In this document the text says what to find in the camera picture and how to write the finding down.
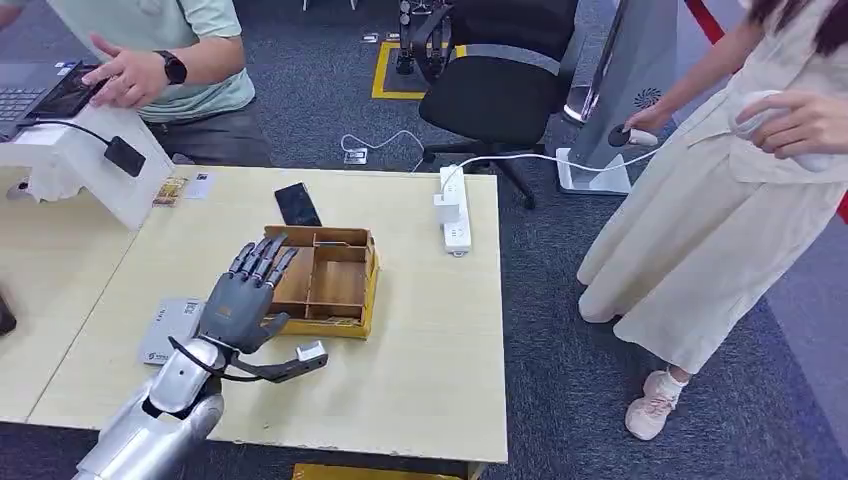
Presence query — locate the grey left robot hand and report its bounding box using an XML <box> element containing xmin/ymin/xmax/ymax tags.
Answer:
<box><xmin>197</xmin><ymin>233</ymin><xmax>300</xmax><ymax>356</ymax></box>

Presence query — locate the wooden divided card box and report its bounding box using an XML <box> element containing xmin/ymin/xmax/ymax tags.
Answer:
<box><xmin>263</xmin><ymin>225</ymin><xmax>380</xmax><ymax>340</ymax></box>

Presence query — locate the black smartphone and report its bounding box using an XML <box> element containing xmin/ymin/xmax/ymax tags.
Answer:
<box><xmin>273</xmin><ymin>182</ymin><xmax>323</xmax><ymax>229</ymax></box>

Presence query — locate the small white card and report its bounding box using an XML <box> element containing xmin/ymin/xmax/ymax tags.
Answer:
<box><xmin>184</xmin><ymin>172</ymin><xmax>217</xmax><ymax>201</ymax></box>

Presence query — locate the golden patterned card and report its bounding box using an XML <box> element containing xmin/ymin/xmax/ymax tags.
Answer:
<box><xmin>152</xmin><ymin>175</ymin><xmax>189</xmax><ymax>209</ymax></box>

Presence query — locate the white stand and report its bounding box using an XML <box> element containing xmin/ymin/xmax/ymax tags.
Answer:
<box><xmin>0</xmin><ymin>99</ymin><xmax>175</xmax><ymax>232</ymax></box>

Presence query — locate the black power adapter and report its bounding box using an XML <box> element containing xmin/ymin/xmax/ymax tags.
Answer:
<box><xmin>103</xmin><ymin>135</ymin><xmax>148</xmax><ymax>178</ymax></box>

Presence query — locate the yellow box under table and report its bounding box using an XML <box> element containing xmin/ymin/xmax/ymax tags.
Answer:
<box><xmin>292</xmin><ymin>462</ymin><xmax>465</xmax><ymax>480</ymax></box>

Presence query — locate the white power strip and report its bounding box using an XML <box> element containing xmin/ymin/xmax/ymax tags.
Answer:
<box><xmin>437</xmin><ymin>165</ymin><xmax>473</xmax><ymax>258</ymax></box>

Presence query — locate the white charger plug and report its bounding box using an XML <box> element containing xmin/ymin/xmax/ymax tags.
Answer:
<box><xmin>433</xmin><ymin>193</ymin><xmax>463</xmax><ymax>227</ymax></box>

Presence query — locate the seated person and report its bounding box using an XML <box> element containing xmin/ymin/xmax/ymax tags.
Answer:
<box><xmin>0</xmin><ymin>0</ymin><xmax>273</xmax><ymax>167</ymax></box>

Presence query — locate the black wristwatch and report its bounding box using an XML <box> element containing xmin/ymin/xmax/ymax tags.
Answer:
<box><xmin>153</xmin><ymin>49</ymin><xmax>189</xmax><ymax>86</ymax></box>

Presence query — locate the seated person's hand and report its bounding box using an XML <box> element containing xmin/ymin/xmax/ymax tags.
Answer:
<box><xmin>82</xmin><ymin>33</ymin><xmax>170</xmax><ymax>111</ymax></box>

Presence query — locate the black tablet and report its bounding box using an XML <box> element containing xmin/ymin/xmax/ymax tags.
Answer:
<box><xmin>29</xmin><ymin>64</ymin><xmax>111</xmax><ymax>121</ymax></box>

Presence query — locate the dark laptop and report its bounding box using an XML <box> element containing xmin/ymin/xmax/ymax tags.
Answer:
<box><xmin>0</xmin><ymin>59</ymin><xmax>84</xmax><ymax>142</ymax></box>

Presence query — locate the black robot stand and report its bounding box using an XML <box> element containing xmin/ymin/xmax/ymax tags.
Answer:
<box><xmin>396</xmin><ymin>0</ymin><xmax>455</xmax><ymax>77</ymax></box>

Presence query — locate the black office chair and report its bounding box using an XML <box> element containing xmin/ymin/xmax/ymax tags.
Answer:
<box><xmin>418</xmin><ymin>0</ymin><xmax>579</xmax><ymax>211</ymax></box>

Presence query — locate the black and white controller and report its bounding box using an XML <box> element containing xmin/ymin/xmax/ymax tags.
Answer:
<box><xmin>608</xmin><ymin>124</ymin><xmax>659</xmax><ymax>148</ymax></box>

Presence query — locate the pale pink shoe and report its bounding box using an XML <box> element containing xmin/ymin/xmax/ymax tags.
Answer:
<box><xmin>625</xmin><ymin>369</ymin><xmax>687</xmax><ymax>442</ymax></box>

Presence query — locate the standing person's hand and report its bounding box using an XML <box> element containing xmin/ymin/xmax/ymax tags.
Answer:
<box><xmin>735</xmin><ymin>89</ymin><xmax>848</xmax><ymax>160</ymax></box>
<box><xmin>624</xmin><ymin>105</ymin><xmax>672</xmax><ymax>135</ymax></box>

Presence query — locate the grey kiosk pillar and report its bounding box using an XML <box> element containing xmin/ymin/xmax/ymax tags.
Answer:
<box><xmin>556</xmin><ymin>0</ymin><xmax>680</xmax><ymax>195</ymax></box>

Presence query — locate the standing person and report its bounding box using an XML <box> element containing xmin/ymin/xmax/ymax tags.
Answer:
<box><xmin>574</xmin><ymin>0</ymin><xmax>848</xmax><ymax>442</ymax></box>

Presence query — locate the red barrier belt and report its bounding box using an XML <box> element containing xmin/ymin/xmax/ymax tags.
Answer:
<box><xmin>684</xmin><ymin>0</ymin><xmax>730</xmax><ymax>46</ymax></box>

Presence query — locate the white handheld controller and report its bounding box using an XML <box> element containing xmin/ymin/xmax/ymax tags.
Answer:
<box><xmin>728</xmin><ymin>89</ymin><xmax>837</xmax><ymax>174</ymax></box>

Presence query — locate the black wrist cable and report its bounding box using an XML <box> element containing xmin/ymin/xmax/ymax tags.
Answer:
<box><xmin>167</xmin><ymin>336</ymin><xmax>266</xmax><ymax>384</ymax></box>

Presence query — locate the white floor cable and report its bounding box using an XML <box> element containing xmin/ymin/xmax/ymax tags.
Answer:
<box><xmin>340</xmin><ymin>127</ymin><xmax>427</xmax><ymax>172</ymax></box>

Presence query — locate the white charger cable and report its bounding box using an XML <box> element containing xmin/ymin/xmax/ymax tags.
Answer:
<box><xmin>442</xmin><ymin>146</ymin><xmax>664</xmax><ymax>193</ymax></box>

